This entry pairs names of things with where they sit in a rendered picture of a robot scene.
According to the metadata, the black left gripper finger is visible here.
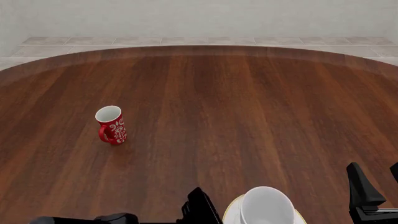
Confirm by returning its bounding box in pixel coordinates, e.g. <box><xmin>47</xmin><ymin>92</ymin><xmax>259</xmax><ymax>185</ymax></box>
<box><xmin>175</xmin><ymin>201</ymin><xmax>191</xmax><ymax>224</ymax></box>
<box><xmin>187</xmin><ymin>187</ymin><xmax>223</xmax><ymax>224</ymax></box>

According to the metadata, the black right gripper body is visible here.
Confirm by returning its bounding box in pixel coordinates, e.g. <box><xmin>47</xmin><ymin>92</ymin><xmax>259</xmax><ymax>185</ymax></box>
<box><xmin>348</xmin><ymin>201</ymin><xmax>398</xmax><ymax>224</ymax></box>

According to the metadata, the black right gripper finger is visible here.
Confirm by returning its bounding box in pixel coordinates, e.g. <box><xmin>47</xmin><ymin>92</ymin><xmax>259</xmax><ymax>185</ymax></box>
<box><xmin>389</xmin><ymin>162</ymin><xmax>398</xmax><ymax>184</ymax></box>
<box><xmin>346</xmin><ymin>161</ymin><xmax>387</xmax><ymax>209</ymax></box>

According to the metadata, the white plate with gold rim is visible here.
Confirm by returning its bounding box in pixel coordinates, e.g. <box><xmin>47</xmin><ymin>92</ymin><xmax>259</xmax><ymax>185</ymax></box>
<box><xmin>221</xmin><ymin>194</ymin><xmax>307</xmax><ymax>224</ymax></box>

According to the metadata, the red mug with white pattern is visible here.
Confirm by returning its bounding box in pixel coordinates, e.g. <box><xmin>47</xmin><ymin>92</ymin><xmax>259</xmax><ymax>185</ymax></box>
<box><xmin>95</xmin><ymin>105</ymin><xmax>127</xmax><ymax>146</ymax></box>

